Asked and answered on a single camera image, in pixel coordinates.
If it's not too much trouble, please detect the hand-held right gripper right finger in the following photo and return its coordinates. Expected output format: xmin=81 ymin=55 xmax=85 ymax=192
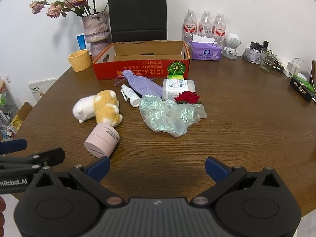
xmin=191 ymin=156 xmax=289 ymax=206

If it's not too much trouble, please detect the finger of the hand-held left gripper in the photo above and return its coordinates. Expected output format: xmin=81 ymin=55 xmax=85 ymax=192
xmin=0 ymin=148 xmax=65 ymax=171
xmin=0 ymin=139 xmax=27 ymax=155

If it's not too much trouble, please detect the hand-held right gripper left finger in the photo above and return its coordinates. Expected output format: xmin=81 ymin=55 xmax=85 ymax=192
xmin=27 ymin=156 xmax=124 ymax=206

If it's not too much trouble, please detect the pink cream jar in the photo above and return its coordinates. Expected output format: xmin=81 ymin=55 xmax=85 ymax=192
xmin=84 ymin=123 xmax=120 ymax=158

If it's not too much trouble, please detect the white and yellow plush toy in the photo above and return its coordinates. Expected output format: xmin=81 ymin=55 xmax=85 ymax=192
xmin=72 ymin=89 xmax=124 ymax=128

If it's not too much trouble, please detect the red fabric rose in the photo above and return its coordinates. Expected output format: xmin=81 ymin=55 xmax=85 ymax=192
xmin=174 ymin=91 xmax=203 ymax=104

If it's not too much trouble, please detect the white spray bottle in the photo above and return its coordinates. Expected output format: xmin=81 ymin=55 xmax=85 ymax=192
xmin=120 ymin=84 xmax=141 ymax=108

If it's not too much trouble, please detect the iridescent bubble wrap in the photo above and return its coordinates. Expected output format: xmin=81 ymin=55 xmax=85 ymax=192
xmin=139 ymin=94 xmax=208 ymax=137

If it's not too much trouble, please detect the white wet wipes pack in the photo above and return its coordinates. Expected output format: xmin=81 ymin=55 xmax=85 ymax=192
xmin=162 ymin=78 xmax=197 ymax=100

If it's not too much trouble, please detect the purple drawstring pouch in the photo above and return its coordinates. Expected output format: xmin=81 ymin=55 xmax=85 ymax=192
xmin=115 ymin=70 xmax=164 ymax=97

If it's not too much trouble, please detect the red cardboard box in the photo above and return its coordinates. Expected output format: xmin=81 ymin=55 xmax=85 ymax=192
xmin=92 ymin=40 xmax=190 ymax=81

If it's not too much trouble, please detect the brown cardboard carton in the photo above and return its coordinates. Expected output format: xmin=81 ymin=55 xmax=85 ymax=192
xmin=11 ymin=102 xmax=32 ymax=129

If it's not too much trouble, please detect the cluttered shelf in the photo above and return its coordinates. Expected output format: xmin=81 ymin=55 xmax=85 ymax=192
xmin=0 ymin=75 xmax=19 ymax=141

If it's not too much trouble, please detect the yellow mug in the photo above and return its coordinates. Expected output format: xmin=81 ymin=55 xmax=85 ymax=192
xmin=68 ymin=50 xmax=92 ymax=72

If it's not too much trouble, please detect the purple tissue pack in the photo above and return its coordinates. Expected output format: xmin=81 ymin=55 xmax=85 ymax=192
xmin=188 ymin=34 xmax=223 ymax=61

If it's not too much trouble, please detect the blue and white carton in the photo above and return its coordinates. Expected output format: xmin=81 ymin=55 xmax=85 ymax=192
xmin=76 ymin=33 xmax=87 ymax=51

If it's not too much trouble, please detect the black patterned box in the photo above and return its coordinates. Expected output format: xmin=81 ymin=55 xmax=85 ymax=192
xmin=290 ymin=76 xmax=316 ymax=102

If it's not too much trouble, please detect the glass cup with plant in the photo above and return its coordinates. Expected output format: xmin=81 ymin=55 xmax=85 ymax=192
xmin=259 ymin=48 xmax=277 ymax=73

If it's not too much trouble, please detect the clear plastic box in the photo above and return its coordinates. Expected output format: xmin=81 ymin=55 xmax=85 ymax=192
xmin=243 ymin=47 xmax=262 ymax=63

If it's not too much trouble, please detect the white charger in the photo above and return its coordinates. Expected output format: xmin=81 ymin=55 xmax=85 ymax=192
xmin=283 ymin=59 xmax=300 ymax=77

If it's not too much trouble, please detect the white robot speaker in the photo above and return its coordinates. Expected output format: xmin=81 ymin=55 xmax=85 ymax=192
xmin=222 ymin=33 xmax=240 ymax=60

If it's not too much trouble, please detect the black device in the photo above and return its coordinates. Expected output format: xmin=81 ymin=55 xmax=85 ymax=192
xmin=250 ymin=41 xmax=269 ymax=52

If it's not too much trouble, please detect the purple ceramic vase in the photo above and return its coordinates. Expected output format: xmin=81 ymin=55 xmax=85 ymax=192
xmin=82 ymin=12 xmax=111 ymax=57

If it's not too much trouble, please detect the clear water bottle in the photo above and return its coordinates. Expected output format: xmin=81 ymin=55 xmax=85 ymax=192
xmin=213 ymin=12 xmax=227 ymax=47
xmin=199 ymin=10 xmax=213 ymax=39
xmin=183 ymin=8 xmax=198 ymax=42

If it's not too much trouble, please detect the black paper bag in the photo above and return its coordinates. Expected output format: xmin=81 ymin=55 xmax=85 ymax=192
xmin=108 ymin=0 xmax=168 ymax=43

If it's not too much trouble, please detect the white cable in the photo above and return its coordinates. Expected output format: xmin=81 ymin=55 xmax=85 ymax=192
xmin=293 ymin=58 xmax=316 ymax=102

